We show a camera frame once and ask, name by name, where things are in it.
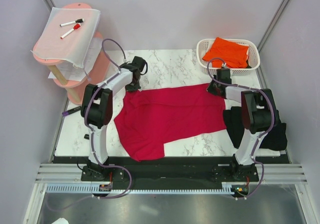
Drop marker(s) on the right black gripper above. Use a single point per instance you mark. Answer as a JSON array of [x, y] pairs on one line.
[[210, 88]]

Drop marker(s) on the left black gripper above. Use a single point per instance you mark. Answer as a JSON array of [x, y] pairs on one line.
[[133, 88]]

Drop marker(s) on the red t shirt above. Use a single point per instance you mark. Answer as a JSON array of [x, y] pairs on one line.
[[152, 118]]

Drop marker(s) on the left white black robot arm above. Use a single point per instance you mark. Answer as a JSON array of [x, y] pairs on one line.
[[97, 104]]

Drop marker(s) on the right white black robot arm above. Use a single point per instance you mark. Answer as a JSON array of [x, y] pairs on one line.
[[258, 112]]

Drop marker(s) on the orange t shirt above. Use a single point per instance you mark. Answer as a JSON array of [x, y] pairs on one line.
[[234, 55]]

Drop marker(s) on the white plastic basket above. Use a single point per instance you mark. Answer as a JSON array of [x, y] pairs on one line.
[[205, 44]]

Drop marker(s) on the pink tiered shelf stand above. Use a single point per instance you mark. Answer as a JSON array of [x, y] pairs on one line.
[[75, 90]]

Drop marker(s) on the white paper sheets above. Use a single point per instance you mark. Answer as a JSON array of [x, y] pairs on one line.
[[72, 73]]

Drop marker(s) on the white mesh cloth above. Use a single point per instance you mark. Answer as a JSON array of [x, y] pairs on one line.
[[74, 47]]

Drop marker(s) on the purple capped marker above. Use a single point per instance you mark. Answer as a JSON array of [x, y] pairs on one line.
[[71, 111]]

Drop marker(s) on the red capped whiteboard marker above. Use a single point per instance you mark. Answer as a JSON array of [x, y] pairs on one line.
[[75, 27]]

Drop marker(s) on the black folded t shirt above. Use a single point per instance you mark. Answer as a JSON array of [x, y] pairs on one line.
[[275, 140]]

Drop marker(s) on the black capped whiteboard marker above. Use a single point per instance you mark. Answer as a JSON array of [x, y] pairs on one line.
[[78, 21]]

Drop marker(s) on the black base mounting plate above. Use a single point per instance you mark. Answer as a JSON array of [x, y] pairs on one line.
[[170, 172]]

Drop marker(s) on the crumpled white paper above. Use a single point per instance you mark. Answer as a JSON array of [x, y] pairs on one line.
[[60, 221]]

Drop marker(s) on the white slotted cable duct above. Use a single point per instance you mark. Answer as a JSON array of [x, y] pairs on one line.
[[95, 188]]

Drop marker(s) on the aluminium frame rail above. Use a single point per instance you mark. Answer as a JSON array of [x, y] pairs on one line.
[[273, 174]]

